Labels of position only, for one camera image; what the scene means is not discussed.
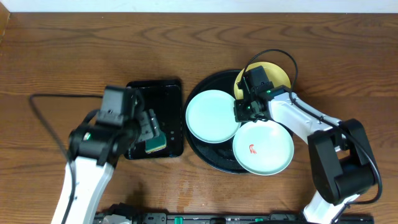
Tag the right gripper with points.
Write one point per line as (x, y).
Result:
(240, 115)

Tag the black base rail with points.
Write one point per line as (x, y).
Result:
(123, 213)

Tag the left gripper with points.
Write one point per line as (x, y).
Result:
(148, 125)

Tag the green and yellow sponge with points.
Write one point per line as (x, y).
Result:
(156, 144)

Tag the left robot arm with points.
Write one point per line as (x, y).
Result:
(94, 150)

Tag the light blue plate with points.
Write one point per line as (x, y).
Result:
(263, 148)
(210, 116)

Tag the black rectangular water tray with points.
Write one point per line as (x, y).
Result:
(165, 98)

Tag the yellow plate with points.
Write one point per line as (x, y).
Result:
(274, 73)

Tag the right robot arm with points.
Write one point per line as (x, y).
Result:
(342, 162)

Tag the round black serving tray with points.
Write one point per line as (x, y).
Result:
(219, 155)

